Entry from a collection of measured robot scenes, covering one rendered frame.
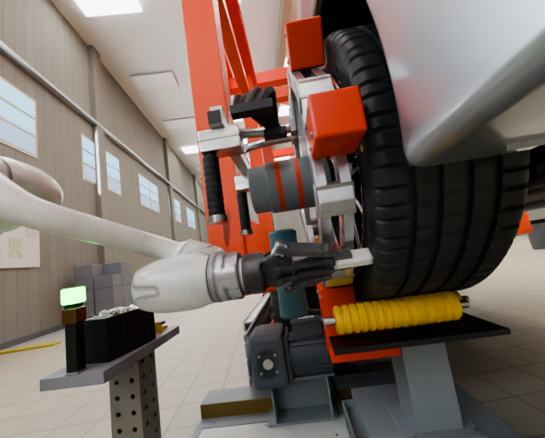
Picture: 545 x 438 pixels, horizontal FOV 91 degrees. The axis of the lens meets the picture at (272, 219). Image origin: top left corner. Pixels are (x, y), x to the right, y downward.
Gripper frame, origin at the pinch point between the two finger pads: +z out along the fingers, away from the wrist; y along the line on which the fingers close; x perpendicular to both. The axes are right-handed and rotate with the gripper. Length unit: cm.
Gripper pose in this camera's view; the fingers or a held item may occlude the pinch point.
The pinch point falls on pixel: (351, 258)
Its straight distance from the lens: 52.1
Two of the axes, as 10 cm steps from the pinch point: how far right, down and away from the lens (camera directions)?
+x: -0.4, -6.0, 8.0
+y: -1.6, -7.8, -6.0
